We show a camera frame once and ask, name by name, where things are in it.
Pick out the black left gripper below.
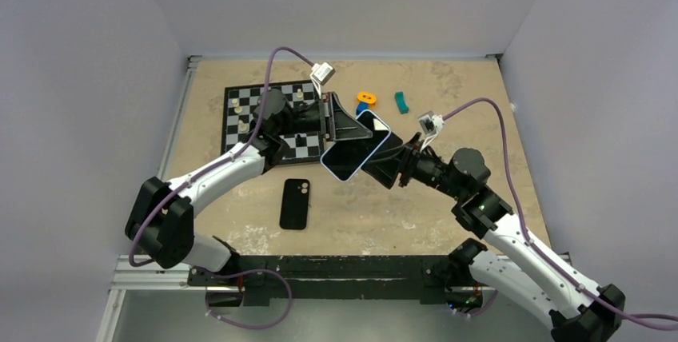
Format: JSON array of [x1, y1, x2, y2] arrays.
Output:
[[276, 91, 372, 141]]

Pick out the teal curved block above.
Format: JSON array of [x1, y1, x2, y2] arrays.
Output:
[[394, 91, 409, 114]]

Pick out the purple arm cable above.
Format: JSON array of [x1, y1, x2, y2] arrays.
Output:
[[128, 46, 319, 268], [442, 97, 678, 332]]

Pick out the black phone case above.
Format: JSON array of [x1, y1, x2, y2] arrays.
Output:
[[279, 178, 310, 230]]

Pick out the white chess pawn near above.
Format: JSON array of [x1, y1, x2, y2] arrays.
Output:
[[237, 121, 250, 133]]

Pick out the phone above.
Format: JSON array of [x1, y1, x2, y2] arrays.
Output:
[[320, 109, 392, 182]]

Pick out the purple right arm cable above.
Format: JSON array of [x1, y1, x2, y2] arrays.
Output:
[[442, 97, 678, 332]]

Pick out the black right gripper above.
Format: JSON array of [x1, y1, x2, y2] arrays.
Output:
[[361, 132, 465, 201]]

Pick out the orange ring block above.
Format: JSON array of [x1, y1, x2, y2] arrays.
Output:
[[357, 91, 377, 105]]

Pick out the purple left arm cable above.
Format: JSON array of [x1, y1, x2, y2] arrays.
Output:
[[128, 46, 319, 268]]

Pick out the black chess piece near right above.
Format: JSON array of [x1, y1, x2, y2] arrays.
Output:
[[295, 134, 306, 147]]

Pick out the black smartphone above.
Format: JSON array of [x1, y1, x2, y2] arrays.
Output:
[[375, 133, 403, 157]]

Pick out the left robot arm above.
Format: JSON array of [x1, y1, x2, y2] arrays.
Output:
[[124, 86, 391, 285]]

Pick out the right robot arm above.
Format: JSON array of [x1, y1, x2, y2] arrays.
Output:
[[362, 145, 625, 341]]

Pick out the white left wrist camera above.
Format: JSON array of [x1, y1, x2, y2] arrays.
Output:
[[310, 62, 336, 96]]

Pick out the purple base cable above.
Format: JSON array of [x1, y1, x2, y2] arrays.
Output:
[[205, 268, 295, 331]]

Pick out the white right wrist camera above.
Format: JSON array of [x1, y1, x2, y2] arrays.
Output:
[[417, 111, 445, 151]]

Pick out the blue cube block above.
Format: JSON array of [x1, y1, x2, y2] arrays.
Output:
[[356, 101, 369, 116]]

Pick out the black white chessboard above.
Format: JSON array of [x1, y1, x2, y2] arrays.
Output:
[[221, 80, 325, 165]]

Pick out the white chess piece tall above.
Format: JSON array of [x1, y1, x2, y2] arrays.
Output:
[[231, 98, 242, 114]]

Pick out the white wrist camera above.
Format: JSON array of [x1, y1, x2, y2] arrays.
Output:
[[417, 111, 445, 151], [310, 62, 336, 96]]

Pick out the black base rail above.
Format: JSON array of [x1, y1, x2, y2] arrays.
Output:
[[188, 255, 493, 312]]

